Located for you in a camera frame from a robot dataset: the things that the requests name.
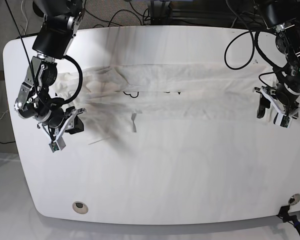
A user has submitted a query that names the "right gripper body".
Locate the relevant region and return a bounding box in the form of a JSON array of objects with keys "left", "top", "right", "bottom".
[{"left": 36, "top": 106, "right": 86, "bottom": 142}]

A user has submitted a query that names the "left table cable grommet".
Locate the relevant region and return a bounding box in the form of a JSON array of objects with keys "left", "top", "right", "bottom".
[{"left": 72, "top": 201, "right": 89, "bottom": 215}]

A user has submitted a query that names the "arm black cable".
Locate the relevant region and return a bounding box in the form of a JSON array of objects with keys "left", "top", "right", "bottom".
[
  {"left": 49, "top": 55, "right": 83, "bottom": 106},
  {"left": 224, "top": 0, "right": 288, "bottom": 81}
]

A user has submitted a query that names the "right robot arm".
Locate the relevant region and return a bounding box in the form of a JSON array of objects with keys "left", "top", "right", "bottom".
[{"left": 14, "top": 0, "right": 85, "bottom": 146}]

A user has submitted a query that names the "white cable on floor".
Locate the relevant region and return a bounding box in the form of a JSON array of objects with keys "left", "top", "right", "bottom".
[{"left": 19, "top": 0, "right": 29, "bottom": 36}]

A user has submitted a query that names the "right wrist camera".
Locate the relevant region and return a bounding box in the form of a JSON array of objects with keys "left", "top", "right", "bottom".
[{"left": 48, "top": 137, "right": 66, "bottom": 153}]

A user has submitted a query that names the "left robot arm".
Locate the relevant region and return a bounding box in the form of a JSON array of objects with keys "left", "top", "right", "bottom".
[{"left": 254, "top": 0, "right": 300, "bottom": 128}]

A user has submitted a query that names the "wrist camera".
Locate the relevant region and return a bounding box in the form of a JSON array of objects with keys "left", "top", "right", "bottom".
[
  {"left": 48, "top": 137, "right": 66, "bottom": 153},
  {"left": 279, "top": 115, "right": 293, "bottom": 128}
]

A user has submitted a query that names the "right table cable grommet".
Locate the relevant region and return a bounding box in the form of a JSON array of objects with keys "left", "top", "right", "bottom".
[{"left": 288, "top": 193, "right": 300, "bottom": 206}]

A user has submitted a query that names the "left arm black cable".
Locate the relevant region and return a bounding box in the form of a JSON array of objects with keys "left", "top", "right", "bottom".
[{"left": 224, "top": 0, "right": 288, "bottom": 81}]

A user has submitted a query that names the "black clamp with cable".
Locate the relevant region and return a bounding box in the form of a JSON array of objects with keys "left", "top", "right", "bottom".
[{"left": 276, "top": 205, "right": 300, "bottom": 236}]

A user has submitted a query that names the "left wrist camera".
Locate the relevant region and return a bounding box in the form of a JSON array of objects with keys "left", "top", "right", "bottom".
[{"left": 279, "top": 115, "right": 293, "bottom": 128}]

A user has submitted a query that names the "table cable grommet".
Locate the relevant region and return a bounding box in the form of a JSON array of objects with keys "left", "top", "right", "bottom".
[
  {"left": 288, "top": 193, "right": 300, "bottom": 206},
  {"left": 72, "top": 201, "right": 89, "bottom": 215}
]

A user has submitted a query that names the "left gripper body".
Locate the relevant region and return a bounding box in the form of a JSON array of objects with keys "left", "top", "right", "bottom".
[{"left": 253, "top": 86, "right": 300, "bottom": 118}]

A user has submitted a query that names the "white printed T-shirt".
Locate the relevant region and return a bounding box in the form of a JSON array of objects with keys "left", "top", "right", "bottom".
[{"left": 52, "top": 62, "right": 281, "bottom": 146}]

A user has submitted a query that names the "black aluminium frame stand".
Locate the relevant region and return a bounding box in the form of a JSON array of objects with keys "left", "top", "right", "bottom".
[{"left": 146, "top": 0, "right": 177, "bottom": 26}]

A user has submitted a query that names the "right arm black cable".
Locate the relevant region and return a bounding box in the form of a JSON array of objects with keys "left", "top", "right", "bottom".
[{"left": 49, "top": 55, "right": 83, "bottom": 106}]

